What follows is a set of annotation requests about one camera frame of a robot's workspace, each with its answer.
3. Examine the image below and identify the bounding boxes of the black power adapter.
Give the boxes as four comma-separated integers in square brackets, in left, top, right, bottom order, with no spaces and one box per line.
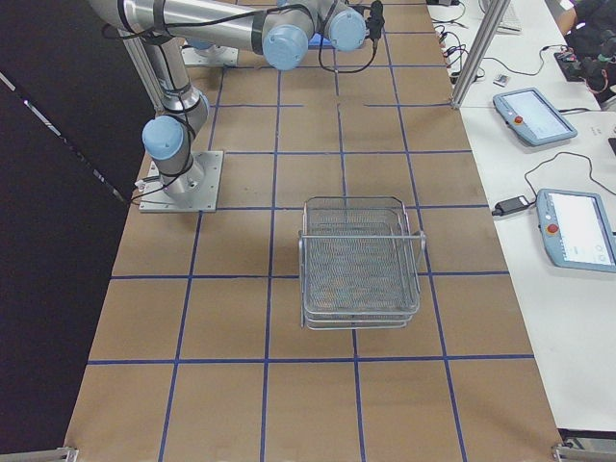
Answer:
[492,195,532,217]

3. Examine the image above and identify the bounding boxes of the far blue teach pendant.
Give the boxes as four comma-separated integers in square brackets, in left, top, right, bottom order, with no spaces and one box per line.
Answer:
[492,88,578,146]

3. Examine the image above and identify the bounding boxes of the near blue teach pendant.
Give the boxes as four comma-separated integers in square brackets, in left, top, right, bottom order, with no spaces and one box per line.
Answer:
[536,189,615,272]

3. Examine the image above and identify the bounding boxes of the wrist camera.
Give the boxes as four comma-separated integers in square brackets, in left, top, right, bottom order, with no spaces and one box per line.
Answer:
[366,0,385,43]

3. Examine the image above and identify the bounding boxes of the black joystick box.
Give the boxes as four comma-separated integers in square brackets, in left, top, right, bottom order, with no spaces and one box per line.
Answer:
[553,51,592,82]

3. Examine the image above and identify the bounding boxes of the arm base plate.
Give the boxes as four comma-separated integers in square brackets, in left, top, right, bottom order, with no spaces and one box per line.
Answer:
[137,151,224,213]
[182,44,239,67]

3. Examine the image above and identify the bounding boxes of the blue plastic tray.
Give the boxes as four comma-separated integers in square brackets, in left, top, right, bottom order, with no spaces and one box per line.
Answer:
[309,34,332,49]

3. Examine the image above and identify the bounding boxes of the blue teach pendant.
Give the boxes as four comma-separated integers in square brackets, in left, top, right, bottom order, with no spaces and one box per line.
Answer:
[492,88,578,146]
[536,189,615,272]

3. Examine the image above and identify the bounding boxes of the aluminium frame post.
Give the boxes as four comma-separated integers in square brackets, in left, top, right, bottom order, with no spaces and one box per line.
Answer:
[451,0,510,109]

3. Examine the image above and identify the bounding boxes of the silver wire mesh shelf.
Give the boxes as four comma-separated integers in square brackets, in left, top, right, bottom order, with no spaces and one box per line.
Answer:
[298,196,425,330]

